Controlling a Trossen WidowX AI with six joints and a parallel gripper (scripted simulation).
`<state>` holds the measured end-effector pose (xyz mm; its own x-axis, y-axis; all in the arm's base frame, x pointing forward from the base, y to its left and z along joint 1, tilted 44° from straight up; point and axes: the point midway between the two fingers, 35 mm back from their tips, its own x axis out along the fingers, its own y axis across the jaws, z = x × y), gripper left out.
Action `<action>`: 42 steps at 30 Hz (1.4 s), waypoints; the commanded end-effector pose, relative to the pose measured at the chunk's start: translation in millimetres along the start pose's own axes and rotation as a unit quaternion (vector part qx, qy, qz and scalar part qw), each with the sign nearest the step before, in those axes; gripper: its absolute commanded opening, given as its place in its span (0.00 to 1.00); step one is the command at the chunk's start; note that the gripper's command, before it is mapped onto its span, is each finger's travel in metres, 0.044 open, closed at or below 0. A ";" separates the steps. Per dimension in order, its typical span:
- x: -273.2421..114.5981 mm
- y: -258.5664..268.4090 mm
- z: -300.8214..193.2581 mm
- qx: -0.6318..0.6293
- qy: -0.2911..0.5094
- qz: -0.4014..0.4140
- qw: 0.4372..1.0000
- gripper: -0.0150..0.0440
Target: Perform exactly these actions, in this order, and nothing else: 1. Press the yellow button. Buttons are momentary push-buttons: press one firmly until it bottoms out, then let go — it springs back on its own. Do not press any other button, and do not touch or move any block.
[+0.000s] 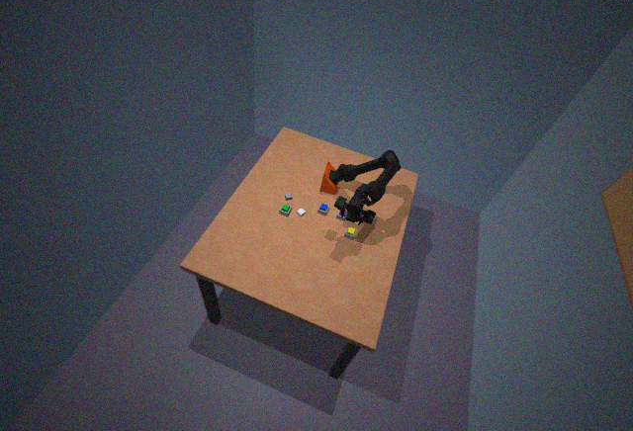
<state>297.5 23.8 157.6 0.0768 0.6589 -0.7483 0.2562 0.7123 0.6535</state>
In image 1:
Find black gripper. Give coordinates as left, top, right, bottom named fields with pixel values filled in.
left=334, top=196, right=376, bottom=225

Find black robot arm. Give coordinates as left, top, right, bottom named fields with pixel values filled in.
left=328, top=150, right=402, bottom=222

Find yellow button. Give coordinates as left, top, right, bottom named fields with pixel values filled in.
left=344, top=226, right=356, bottom=240

